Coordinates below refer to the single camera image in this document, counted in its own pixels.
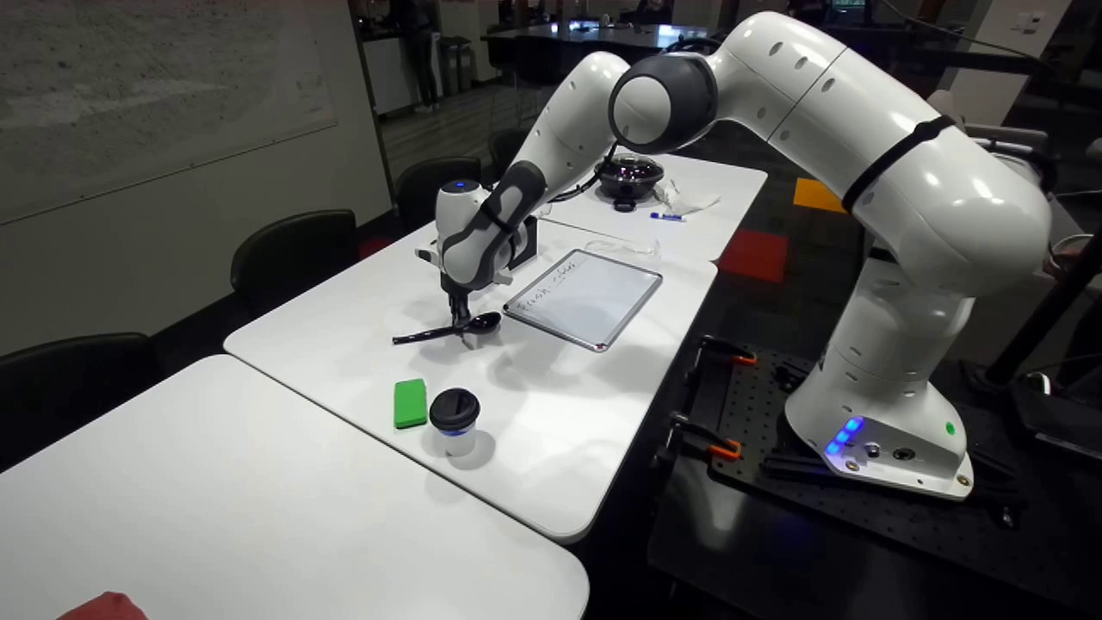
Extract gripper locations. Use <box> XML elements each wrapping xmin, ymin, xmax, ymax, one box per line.
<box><xmin>441</xmin><ymin>274</ymin><xmax>474</xmax><ymax>332</ymax></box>

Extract black spoon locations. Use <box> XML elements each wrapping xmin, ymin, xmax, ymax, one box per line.
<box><xmin>393</xmin><ymin>311</ymin><xmax>503</xmax><ymax>346</ymax></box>

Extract clear cup with black lid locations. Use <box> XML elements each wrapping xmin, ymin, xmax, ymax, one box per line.
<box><xmin>429</xmin><ymin>387</ymin><xmax>482</xmax><ymax>458</ymax></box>

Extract green eraser block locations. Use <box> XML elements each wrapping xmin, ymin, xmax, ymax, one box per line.
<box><xmin>393</xmin><ymin>378</ymin><xmax>429</xmax><ymax>430</ymax></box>

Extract small framed whiteboard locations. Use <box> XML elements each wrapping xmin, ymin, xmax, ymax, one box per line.
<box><xmin>503</xmin><ymin>249</ymin><xmax>664</xmax><ymax>353</ymax></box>

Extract black chair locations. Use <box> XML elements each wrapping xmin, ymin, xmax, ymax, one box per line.
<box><xmin>393</xmin><ymin>156</ymin><xmax>484</xmax><ymax>233</ymax></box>
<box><xmin>487</xmin><ymin>127</ymin><xmax>535</xmax><ymax>179</ymax></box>
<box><xmin>230</xmin><ymin>208</ymin><xmax>359</xmax><ymax>313</ymax></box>
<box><xmin>0</xmin><ymin>332</ymin><xmax>162</xmax><ymax>472</ymax></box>

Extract clear plastic glasses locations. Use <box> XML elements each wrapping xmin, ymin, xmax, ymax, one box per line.
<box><xmin>585</xmin><ymin>238</ymin><xmax>662</xmax><ymax>260</ymax></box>

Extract black round bowl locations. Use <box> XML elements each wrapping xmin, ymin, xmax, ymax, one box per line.
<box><xmin>595</xmin><ymin>154</ymin><xmax>666</xmax><ymax>214</ymax></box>

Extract pair of trash bins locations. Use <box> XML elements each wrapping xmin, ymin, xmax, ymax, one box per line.
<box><xmin>438</xmin><ymin>35</ymin><xmax>477</xmax><ymax>96</ymax></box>

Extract person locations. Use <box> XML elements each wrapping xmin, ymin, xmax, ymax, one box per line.
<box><xmin>389</xmin><ymin>0</ymin><xmax>442</xmax><ymax>115</ymax></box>

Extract orange and black clamp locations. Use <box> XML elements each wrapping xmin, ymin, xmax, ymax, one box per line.
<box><xmin>665</xmin><ymin>412</ymin><xmax>744</xmax><ymax>463</ymax></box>
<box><xmin>687</xmin><ymin>334</ymin><xmax>759</xmax><ymax>369</ymax></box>

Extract dark long table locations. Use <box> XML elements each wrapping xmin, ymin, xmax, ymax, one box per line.
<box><xmin>485</xmin><ymin>21</ymin><xmax>717</xmax><ymax>56</ymax></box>

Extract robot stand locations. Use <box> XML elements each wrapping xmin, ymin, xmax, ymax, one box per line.
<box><xmin>646</xmin><ymin>334</ymin><xmax>1102</xmax><ymax>620</ymax></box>

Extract red cloth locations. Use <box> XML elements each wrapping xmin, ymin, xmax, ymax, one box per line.
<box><xmin>55</xmin><ymin>591</ymin><xmax>150</xmax><ymax>620</ymax></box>

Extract wall whiteboard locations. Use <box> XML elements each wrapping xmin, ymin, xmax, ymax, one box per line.
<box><xmin>0</xmin><ymin>0</ymin><xmax>338</xmax><ymax>227</ymax></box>

